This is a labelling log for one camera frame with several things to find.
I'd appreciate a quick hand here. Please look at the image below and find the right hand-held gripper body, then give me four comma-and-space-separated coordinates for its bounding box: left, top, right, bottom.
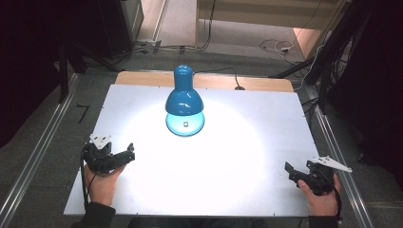
297, 155, 354, 197

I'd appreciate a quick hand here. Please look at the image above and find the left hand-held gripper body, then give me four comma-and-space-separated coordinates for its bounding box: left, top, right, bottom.
82, 133, 129, 176

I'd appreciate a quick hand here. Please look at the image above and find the blue desk lamp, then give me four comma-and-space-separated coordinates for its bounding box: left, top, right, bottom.
164, 64, 206, 138

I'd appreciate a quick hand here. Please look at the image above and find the person's right hand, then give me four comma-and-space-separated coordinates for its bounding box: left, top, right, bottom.
297, 173, 343, 218

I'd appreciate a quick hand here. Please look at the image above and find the person's left hand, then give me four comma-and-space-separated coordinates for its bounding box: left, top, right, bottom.
83, 163, 127, 207

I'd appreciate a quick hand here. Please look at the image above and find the black metal stand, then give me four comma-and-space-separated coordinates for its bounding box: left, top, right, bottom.
53, 41, 122, 105
269, 0, 381, 112

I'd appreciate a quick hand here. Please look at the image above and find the light wooden furniture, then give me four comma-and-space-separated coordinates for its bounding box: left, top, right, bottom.
193, 0, 353, 61

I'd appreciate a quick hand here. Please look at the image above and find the aluminium floor rail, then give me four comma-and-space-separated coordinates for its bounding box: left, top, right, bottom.
312, 103, 376, 228
0, 71, 81, 224

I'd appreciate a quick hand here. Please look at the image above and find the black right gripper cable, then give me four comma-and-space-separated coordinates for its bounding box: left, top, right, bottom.
330, 185, 344, 222

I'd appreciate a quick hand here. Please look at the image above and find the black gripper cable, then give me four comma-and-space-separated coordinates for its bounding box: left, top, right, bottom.
330, 185, 344, 222
80, 148, 97, 211

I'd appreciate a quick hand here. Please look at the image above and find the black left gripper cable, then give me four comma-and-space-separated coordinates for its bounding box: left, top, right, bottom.
80, 148, 97, 211

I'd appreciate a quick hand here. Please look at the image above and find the black lamp cable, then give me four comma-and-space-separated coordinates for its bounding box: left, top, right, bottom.
192, 66, 246, 91

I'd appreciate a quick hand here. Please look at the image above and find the white floor cable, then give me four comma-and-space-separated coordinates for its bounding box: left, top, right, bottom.
259, 38, 298, 63

